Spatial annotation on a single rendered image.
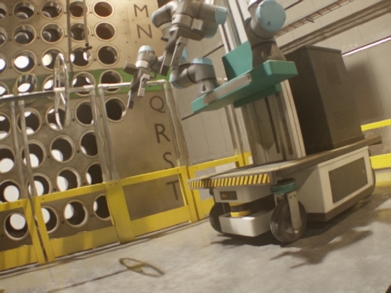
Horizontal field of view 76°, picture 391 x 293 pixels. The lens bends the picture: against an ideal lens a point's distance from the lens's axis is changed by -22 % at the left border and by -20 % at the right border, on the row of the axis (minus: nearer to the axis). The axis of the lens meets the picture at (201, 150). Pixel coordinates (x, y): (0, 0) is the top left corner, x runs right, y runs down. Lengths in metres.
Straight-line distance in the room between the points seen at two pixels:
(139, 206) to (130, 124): 0.76
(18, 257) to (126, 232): 0.72
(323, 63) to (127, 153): 1.94
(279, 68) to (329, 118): 0.40
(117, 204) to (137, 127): 1.19
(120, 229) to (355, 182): 1.36
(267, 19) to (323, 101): 0.51
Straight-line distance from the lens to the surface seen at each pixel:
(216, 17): 1.14
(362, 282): 0.83
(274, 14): 1.15
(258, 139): 1.57
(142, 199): 2.85
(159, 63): 1.57
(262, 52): 1.23
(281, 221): 1.17
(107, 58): 3.72
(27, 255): 1.81
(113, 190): 1.87
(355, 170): 1.45
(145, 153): 2.89
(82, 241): 1.84
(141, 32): 3.31
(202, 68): 1.64
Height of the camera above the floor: 0.41
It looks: 2 degrees up
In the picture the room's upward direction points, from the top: 12 degrees counter-clockwise
